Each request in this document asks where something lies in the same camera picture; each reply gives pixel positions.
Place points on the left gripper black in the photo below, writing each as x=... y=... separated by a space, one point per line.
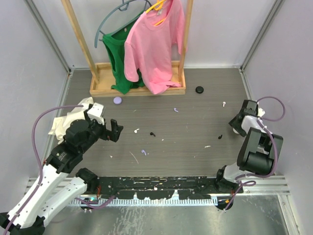
x=113 y=134

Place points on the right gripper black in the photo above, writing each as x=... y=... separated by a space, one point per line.
x=234 y=124

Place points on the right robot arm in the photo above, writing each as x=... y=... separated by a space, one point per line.
x=259 y=154

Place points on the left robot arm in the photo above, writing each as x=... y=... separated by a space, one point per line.
x=38 y=206

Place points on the purple earbud case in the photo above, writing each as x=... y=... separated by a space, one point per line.
x=117 y=100

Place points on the black earbud case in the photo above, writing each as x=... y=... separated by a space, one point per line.
x=199 y=89

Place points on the cream cloth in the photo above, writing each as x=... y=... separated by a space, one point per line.
x=61 y=124

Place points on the green t-shirt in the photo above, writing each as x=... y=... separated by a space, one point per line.
x=114 y=44

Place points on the pink t-shirt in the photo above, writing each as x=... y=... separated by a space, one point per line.
x=150 y=51

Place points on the grey clothes hanger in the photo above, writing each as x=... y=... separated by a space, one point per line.
x=126 y=12

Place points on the yellow clothes hanger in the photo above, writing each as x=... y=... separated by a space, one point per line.
x=155 y=19

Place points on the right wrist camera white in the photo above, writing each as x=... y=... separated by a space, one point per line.
x=260 y=112

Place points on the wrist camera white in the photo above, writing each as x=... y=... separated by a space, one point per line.
x=96 y=113
x=260 y=112

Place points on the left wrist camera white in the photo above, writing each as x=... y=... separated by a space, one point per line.
x=96 y=113

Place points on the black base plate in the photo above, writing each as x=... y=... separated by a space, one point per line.
x=187 y=187

